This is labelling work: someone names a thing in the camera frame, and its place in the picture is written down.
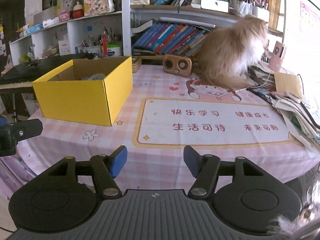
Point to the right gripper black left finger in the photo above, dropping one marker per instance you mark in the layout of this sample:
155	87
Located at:
105	169

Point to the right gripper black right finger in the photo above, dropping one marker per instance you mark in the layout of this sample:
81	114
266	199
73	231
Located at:
204	168

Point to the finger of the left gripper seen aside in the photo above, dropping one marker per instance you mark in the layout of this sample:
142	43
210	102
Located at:
12	134

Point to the black piano keyboard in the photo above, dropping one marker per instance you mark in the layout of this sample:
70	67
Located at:
20	78

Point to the pink checked table mat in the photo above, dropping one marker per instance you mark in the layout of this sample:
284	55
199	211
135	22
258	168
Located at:
163	114

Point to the yellow cardboard box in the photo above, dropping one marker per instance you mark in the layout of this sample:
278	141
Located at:
63	96

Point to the grey toy car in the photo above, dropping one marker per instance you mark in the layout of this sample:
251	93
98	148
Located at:
94	77

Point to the wooden retro radio speaker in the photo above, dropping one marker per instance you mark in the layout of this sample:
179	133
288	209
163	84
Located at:
177	65

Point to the stack of papers and magazines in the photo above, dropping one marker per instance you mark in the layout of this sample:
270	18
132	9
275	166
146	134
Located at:
301	118

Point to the wooden chess board box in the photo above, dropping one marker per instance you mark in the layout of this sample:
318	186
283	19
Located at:
136	64

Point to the orange white fluffy cat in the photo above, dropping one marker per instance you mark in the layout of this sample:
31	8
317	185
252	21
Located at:
226	53

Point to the white green lid jar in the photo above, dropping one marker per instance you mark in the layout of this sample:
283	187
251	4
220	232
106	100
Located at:
114	49

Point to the brown cardboard piece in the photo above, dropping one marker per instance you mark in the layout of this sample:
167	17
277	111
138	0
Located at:
288	83

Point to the pink cartoon holder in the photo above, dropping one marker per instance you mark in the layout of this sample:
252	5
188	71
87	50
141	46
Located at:
277	56

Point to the red pen bottle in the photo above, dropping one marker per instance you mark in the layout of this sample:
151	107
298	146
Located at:
104	43

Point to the row of colourful books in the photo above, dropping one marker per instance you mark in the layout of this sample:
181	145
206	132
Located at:
163	38

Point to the white bookshelf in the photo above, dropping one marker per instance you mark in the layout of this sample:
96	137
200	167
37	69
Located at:
74	31

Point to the pink white decorative figure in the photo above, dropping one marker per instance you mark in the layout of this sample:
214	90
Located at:
98	7

